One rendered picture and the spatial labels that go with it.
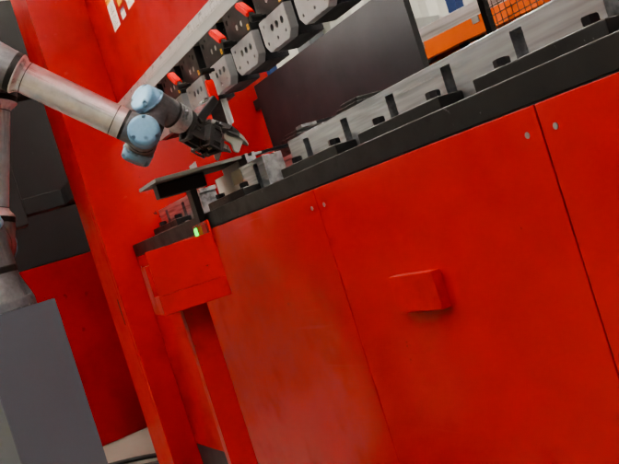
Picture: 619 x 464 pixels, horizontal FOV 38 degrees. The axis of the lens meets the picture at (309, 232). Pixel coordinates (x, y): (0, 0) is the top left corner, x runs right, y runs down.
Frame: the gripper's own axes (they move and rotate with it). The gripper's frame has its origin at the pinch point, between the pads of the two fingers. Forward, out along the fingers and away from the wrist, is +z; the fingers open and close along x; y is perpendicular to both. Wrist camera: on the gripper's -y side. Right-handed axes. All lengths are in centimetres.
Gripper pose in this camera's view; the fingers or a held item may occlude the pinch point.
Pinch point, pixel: (236, 144)
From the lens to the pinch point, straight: 246.9
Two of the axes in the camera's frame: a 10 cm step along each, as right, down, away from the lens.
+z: 6.1, 3.2, 7.2
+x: 7.9, -2.4, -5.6
